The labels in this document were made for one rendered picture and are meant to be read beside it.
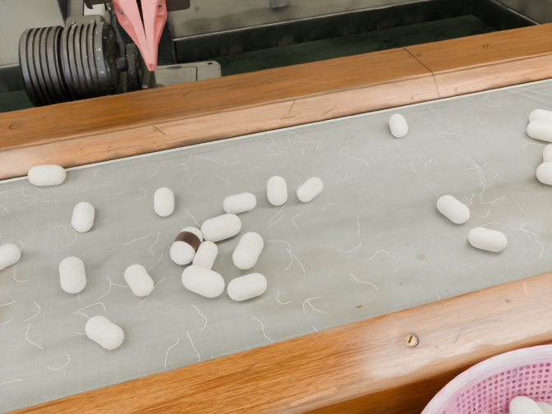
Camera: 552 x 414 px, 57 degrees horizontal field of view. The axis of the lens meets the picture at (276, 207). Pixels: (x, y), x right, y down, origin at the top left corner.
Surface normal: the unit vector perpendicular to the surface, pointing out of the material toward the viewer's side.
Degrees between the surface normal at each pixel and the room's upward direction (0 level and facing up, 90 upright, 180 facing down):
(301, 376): 0
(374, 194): 0
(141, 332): 0
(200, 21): 89
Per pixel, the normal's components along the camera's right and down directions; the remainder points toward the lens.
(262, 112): 0.15, -0.11
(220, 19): 0.29, 0.60
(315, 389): -0.04, -0.76
